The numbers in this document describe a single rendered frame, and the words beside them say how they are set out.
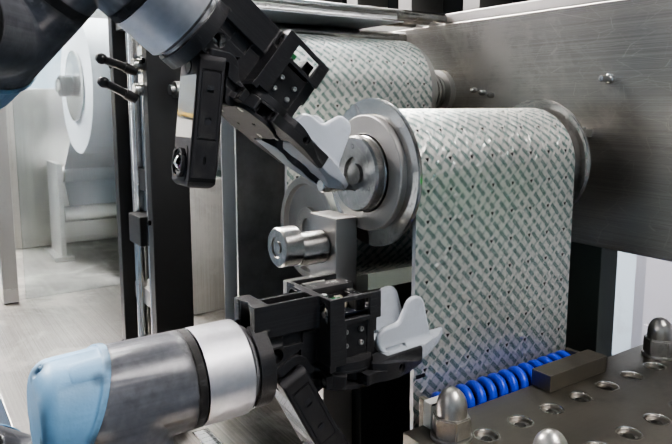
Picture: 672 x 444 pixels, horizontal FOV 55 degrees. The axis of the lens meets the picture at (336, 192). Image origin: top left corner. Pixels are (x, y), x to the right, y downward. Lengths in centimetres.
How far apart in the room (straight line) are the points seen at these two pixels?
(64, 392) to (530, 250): 49
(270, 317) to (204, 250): 81
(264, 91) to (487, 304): 32
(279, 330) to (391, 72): 47
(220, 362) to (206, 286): 85
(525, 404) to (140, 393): 37
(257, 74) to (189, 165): 10
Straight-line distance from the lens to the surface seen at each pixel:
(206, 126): 55
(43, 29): 54
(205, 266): 133
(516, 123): 73
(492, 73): 97
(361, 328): 57
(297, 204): 78
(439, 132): 64
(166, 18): 53
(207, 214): 131
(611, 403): 71
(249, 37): 58
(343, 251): 66
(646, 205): 84
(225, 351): 50
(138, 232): 90
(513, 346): 75
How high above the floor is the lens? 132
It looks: 8 degrees down
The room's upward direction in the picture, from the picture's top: straight up
